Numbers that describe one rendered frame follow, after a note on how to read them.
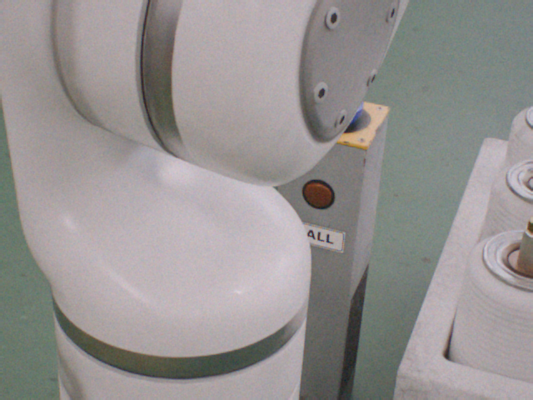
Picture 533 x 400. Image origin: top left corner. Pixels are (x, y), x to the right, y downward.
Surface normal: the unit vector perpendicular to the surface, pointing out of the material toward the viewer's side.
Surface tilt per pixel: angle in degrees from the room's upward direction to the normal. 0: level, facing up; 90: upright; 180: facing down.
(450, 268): 0
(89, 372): 90
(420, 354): 0
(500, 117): 0
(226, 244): 19
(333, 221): 90
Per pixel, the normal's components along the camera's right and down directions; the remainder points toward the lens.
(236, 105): -0.04, 0.44
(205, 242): 0.26, -0.64
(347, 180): -0.34, 0.50
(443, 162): 0.05, -0.83
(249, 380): 0.58, 0.48
